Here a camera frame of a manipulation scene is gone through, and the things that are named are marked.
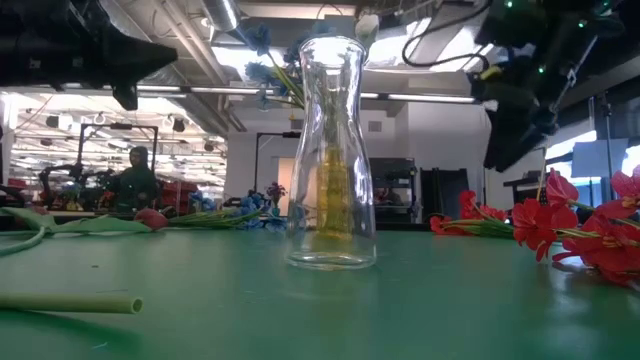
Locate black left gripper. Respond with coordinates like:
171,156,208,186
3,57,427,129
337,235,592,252
49,0,179,112

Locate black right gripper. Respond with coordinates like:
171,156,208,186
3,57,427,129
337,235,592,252
469,52,569,174

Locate blue artificial flower bunch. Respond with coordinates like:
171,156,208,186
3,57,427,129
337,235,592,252
168,192,289,232
243,23,321,110

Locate pink artificial tulip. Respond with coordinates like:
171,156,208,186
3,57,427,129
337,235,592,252
0,206,170,257

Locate white artificial tulip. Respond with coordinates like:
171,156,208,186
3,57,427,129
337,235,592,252
353,13,382,47

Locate purple flowers in teal vase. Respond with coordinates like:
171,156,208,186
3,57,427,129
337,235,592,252
266,181,289,218

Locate clear glass vase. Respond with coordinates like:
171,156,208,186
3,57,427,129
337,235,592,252
285,34,378,272

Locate black equipment desk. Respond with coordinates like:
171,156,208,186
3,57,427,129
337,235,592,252
502,174,546,201

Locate red artificial flower bunch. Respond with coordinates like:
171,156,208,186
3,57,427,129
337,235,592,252
429,189,509,239
509,164,640,289

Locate white paper sheet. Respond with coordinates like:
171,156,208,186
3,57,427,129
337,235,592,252
571,138,630,179

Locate black upright panels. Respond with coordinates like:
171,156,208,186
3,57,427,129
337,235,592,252
419,167,471,222

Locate ceiling light strip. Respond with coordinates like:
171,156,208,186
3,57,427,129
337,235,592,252
188,85,276,96
387,93,477,105

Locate black tripod stand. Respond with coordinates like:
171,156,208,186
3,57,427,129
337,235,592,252
597,89,617,176

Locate black cabinet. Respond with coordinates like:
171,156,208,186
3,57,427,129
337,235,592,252
369,157,417,225

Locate person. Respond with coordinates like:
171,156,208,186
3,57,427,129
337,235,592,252
113,145,160,214

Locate red storage boxes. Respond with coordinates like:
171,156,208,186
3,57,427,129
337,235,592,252
158,179,199,217

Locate green table mat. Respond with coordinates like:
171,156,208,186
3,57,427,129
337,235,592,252
0,227,640,360

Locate pale green stem foreground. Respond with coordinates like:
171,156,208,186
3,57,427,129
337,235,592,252
0,291,145,316

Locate yellow hanging cord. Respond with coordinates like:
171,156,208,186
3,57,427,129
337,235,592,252
536,146,548,202

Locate black gantry frame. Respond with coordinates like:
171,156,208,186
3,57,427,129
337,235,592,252
77,122,160,166

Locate silver ceiling air duct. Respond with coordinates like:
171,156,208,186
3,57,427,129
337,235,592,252
199,0,242,32

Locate black looped cable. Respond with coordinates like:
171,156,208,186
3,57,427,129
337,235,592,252
401,0,494,70

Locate black stand frame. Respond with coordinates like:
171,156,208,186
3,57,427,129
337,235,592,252
253,130,304,196

